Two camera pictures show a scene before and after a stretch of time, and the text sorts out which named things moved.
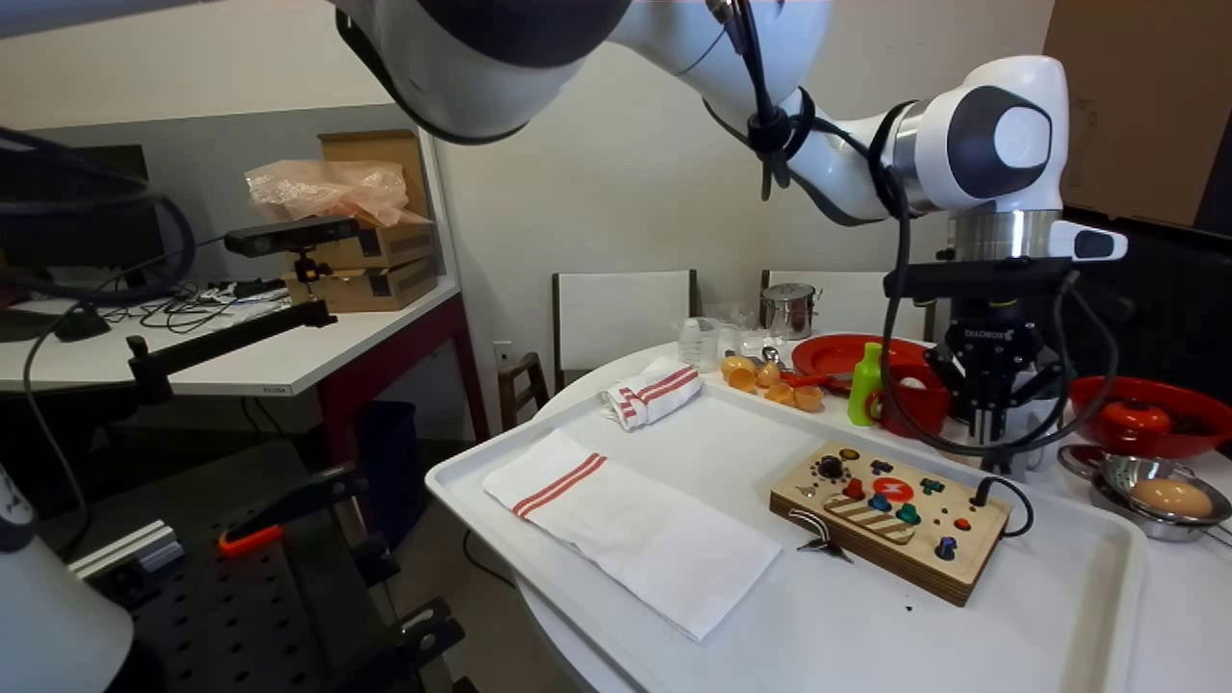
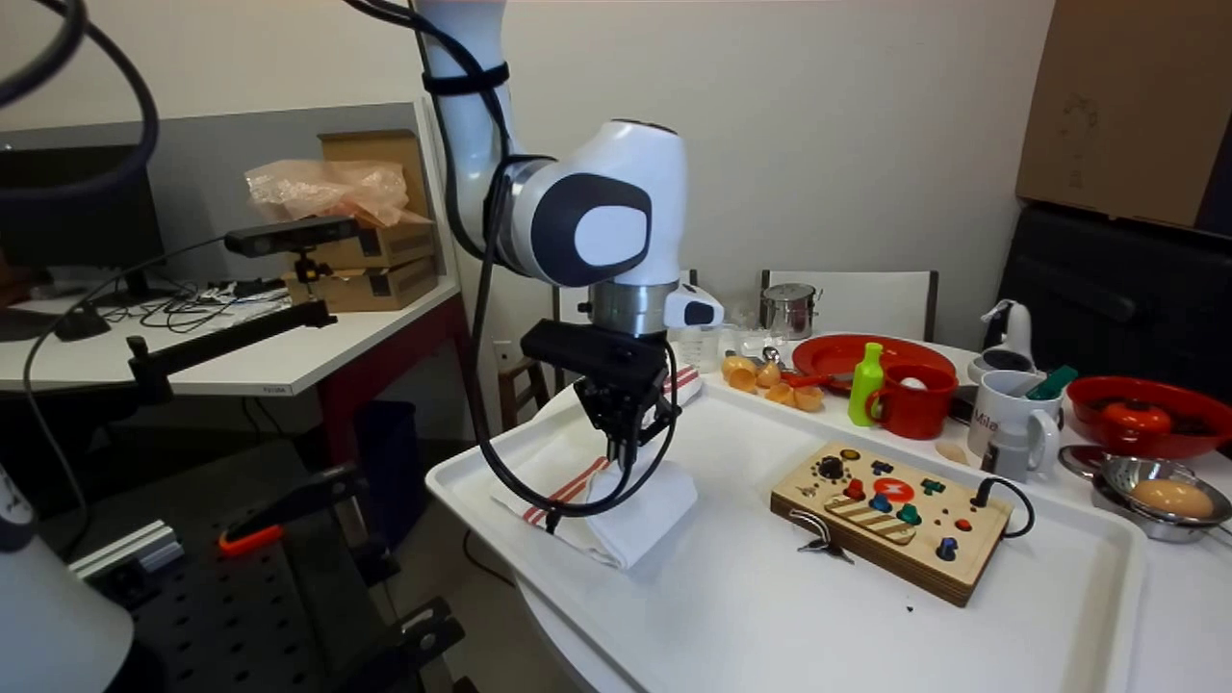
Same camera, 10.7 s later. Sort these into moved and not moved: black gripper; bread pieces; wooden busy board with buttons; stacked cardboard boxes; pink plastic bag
Moved: black gripper
Not moved: pink plastic bag; stacked cardboard boxes; wooden busy board with buttons; bread pieces
